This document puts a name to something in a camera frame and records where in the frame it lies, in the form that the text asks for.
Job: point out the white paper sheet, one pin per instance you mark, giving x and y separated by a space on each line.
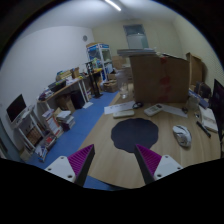
118 107

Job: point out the cardboard box on floor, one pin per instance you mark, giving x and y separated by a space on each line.
110 86

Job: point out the black tripod stand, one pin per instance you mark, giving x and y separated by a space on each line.
90 71

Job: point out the clear plastic bottle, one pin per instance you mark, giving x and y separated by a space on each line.
123 87

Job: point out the white remote control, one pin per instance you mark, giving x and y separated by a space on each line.
153 110

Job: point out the stack of books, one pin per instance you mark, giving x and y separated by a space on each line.
66 120

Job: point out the large cardboard box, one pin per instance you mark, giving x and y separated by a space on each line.
160 79

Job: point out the white notebook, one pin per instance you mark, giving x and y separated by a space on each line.
208 119

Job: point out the black computer monitor left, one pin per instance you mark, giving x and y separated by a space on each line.
15 108

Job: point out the black pen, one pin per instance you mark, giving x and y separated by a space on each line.
203 128

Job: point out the white flat remote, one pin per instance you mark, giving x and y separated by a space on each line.
122 114

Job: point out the white computer mouse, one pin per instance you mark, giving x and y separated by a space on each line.
182 135

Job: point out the white wall-side desk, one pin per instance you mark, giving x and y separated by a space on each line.
79 81

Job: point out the white small rack shelf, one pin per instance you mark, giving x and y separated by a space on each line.
29 128

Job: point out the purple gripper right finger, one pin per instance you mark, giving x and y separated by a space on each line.
154 166

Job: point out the black round mouse pad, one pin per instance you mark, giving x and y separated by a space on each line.
126 134

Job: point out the black small round object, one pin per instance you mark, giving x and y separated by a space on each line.
137 105

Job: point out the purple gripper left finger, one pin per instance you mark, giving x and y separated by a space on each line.
75 167

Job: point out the black monitor right edge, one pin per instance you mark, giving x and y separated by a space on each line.
217 106

